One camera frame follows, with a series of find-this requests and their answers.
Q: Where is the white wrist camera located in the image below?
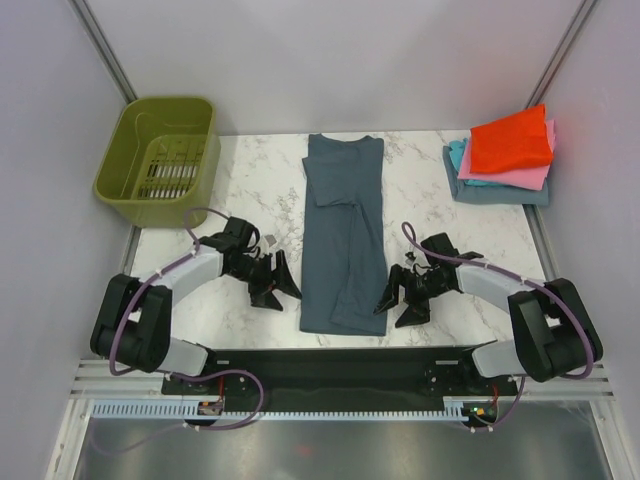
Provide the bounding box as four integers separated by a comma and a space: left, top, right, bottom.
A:
254, 234, 278, 258
405, 251, 426, 270

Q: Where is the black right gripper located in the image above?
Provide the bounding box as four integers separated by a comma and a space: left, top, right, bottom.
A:
373, 263, 450, 328

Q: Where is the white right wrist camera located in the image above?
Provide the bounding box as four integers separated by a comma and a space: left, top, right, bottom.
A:
405, 251, 426, 270

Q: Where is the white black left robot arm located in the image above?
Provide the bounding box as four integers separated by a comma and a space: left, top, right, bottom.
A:
90, 216, 302, 393

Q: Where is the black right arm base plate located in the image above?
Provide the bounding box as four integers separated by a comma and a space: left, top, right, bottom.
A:
424, 361, 518, 397

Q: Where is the aluminium corner post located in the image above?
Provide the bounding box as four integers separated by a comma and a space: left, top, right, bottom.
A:
525, 0, 601, 108
69, 0, 138, 104

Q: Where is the folded red t shirt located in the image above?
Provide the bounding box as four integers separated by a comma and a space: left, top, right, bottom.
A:
470, 104, 553, 174

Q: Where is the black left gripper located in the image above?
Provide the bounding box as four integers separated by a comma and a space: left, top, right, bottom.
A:
226, 250, 301, 312

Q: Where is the aluminium left corner post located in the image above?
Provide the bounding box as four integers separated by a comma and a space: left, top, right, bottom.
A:
69, 0, 138, 104

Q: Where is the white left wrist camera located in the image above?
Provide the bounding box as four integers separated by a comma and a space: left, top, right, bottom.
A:
254, 234, 278, 258

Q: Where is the folded pink t shirt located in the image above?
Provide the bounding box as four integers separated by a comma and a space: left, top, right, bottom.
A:
459, 116, 555, 191

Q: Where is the light blue slotted cable duct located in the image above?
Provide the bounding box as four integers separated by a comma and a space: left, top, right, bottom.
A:
90, 397, 481, 422

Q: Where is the aluminium extrusion rail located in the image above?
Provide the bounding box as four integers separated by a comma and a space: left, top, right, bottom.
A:
71, 360, 613, 401

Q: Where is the folded grey blue t shirt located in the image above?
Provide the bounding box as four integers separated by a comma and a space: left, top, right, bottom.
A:
442, 146, 550, 207

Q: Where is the folded teal t shirt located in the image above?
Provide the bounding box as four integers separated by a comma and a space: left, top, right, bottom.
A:
448, 138, 499, 187

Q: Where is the aluminium right corner post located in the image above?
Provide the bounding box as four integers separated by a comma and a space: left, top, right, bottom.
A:
525, 0, 601, 108

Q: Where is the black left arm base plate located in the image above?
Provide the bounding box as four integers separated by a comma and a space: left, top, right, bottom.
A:
161, 374, 259, 398

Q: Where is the olive green plastic basket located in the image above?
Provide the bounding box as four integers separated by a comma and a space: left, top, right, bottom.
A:
94, 96, 221, 228

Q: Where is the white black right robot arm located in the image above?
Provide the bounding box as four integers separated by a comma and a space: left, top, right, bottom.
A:
375, 223, 603, 394

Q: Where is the slate blue t shirt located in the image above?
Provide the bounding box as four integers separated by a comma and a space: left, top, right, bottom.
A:
300, 134, 387, 336

